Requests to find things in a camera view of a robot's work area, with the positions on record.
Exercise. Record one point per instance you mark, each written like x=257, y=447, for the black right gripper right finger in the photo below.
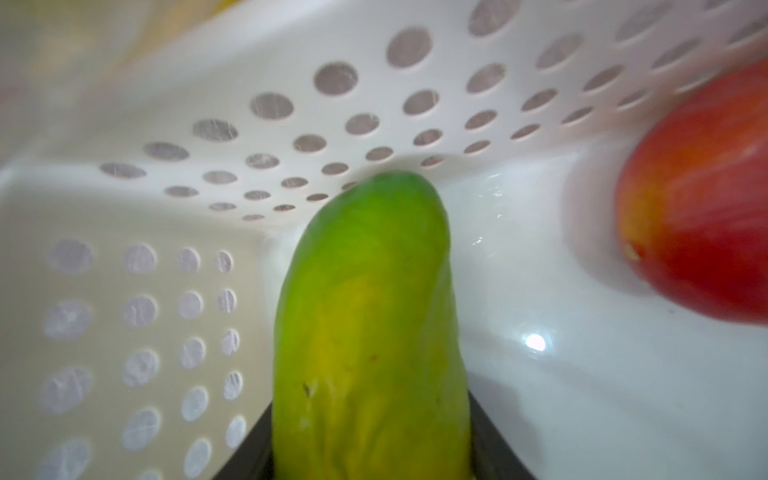
x=492, y=456

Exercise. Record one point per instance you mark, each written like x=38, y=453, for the red apple-like mango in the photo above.
x=691, y=201

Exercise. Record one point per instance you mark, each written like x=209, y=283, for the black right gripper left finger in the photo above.
x=253, y=459

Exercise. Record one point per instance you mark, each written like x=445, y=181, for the green mango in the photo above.
x=368, y=378

